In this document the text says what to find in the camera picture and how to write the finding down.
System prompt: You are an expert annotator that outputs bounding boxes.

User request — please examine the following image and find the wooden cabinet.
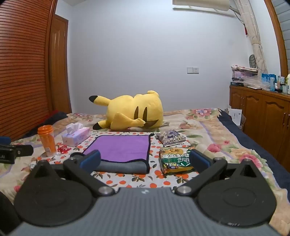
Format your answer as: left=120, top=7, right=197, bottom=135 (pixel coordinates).
left=229, top=85, right=290, bottom=166

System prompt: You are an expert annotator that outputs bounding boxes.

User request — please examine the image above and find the white air conditioner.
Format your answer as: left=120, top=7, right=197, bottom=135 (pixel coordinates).
left=172, top=0, right=231, bottom=12

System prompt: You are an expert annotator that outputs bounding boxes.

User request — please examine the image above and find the dark electric fan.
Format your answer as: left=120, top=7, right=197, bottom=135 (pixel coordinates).
left=249, top=54, right=259, bottom=68

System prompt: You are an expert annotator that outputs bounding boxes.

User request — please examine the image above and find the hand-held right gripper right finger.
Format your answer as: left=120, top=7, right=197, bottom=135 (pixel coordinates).
left=174, top=149, right=261, bottom=197

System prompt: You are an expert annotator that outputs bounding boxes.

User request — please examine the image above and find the cardboard box with papers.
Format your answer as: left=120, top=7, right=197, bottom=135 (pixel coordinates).
left=224, top=108, right=246, bottom=131

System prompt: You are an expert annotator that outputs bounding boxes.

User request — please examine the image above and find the slatted wooden wardrobe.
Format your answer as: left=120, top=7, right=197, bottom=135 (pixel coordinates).
left=0, top=0, right=58, bottom=141

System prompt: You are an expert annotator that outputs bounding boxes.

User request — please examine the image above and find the patterned beige curtain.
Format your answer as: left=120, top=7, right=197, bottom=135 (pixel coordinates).
left=236, top=0, right=268, bottom=73

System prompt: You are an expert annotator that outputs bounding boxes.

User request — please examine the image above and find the group of toiletry bottles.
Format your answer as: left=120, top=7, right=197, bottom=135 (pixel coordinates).
left=275, top=73, right=290, bottom=94

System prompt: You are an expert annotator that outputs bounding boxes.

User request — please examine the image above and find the purple and grey towel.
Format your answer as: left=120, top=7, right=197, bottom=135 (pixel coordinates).
left=82, top=134, right=152, bottom=175

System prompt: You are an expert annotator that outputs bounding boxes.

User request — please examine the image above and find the blue and white box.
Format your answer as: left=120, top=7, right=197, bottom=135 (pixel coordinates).
left=262, top=73, right=276, bottom=91

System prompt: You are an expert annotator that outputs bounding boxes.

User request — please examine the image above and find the yellow plush toy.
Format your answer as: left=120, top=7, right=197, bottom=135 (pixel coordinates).
left=89, top=90, right=164, bottom=131

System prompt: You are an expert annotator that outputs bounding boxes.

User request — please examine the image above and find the green instant noodle packet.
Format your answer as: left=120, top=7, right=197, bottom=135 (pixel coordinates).
left=159, top=147, right=197, bottom=176

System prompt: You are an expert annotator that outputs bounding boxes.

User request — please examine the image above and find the orange plastic bottle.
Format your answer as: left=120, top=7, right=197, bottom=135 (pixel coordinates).
left=37, top=125, right=57, bottom=157

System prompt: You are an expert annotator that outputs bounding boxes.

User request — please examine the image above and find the pale purple tissue box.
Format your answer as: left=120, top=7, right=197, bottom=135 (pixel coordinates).
left=62, top=123, right=91, bottom=147

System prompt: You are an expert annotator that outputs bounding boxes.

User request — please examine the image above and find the wooden door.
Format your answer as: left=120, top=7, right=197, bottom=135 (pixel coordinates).
left=49, top=14, right=72, bottom=114

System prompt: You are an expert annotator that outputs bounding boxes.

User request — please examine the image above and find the clutter on cabinet top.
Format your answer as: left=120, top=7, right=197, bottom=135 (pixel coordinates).
left=231, top=65, right=259, bottom=88

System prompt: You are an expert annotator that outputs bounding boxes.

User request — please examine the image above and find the wooden window frame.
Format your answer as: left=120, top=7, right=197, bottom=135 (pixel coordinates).
left=264, top=0, right=289, bottom=71

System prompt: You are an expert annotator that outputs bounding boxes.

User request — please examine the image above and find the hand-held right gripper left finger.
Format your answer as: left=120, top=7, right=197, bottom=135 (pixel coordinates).
left=29, top=150, right=115, bottom=197

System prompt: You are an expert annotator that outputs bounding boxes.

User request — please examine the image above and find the dark blue bedsheet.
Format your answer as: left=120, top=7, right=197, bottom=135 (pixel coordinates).
left=219, top=112, right=290, bottom=196

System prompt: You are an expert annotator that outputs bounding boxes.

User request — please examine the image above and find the grey purple snack packet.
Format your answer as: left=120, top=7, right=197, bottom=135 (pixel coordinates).
left=156, top=129, right=187, bottom=147

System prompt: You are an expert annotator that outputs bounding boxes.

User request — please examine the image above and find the clear plastic bag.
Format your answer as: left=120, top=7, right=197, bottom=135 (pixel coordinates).
left=245, top=75, right=272, bottom=90

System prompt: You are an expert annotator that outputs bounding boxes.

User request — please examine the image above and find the white orange-print cloth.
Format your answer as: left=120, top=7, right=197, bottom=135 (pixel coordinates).
left=29, top=132, right=204, bottom=189

